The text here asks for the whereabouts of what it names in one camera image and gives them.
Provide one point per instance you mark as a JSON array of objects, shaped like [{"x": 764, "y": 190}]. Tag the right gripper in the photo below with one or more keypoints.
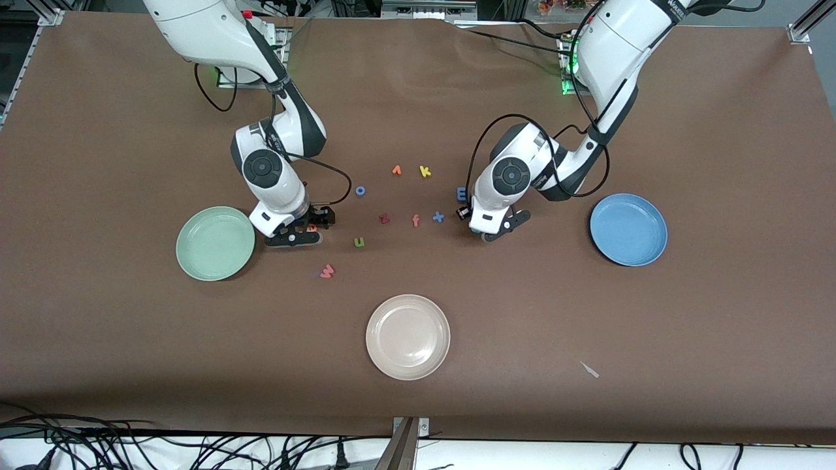
[{"x": 318, "y": 217}]

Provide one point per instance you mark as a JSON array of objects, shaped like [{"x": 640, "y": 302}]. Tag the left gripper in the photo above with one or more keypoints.
[{"x": 465, "y": 213}]

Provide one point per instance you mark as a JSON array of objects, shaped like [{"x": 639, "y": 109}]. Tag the pink letter w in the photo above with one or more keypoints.
[{"x": 327, "y": 271}]

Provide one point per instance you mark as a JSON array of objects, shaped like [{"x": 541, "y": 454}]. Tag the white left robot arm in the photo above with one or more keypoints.
[{"x": 614, "y": 46}]

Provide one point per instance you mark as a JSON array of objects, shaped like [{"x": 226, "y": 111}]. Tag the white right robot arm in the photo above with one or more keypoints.
[{"x": 209, "y": 26}]

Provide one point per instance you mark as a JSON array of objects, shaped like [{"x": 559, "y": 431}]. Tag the light green plate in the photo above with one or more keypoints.
[{"x": 215, "y": 243}]

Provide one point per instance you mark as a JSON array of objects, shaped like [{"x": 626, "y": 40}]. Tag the beige plate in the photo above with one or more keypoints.
[{"x": 408, "y": 337}]

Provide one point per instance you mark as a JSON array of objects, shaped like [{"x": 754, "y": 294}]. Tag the blue plate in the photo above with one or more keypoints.
[{"x": 628, "y": 230}]

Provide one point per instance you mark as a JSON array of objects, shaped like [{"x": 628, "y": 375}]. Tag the small white tape scrap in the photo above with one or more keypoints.
[{"x": 590, "y": 370}]

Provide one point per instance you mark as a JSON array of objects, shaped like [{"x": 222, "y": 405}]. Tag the grey power strip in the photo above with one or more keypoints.
[{"x": 428, "y": 9}]

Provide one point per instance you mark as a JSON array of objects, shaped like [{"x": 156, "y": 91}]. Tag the orange background objects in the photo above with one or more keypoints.
[{"x": 562, "y": 5}]

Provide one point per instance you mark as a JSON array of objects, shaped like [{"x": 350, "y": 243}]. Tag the brown table cover sheet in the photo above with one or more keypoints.
[{"x": 130, "y": 365}]

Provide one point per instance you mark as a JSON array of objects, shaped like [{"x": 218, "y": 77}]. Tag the black power plug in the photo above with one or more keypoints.
[{"x": 339, "y": 455}]

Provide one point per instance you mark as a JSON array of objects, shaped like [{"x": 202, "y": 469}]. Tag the metal table edge bracket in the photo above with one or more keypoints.
[{"x": 410, "y": 427}]

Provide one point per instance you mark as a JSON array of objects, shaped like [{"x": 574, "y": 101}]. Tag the aluminium frame profile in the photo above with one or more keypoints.
[
  {"x": 806, "y": 23},
  {"x": 51, "y": 16}
]

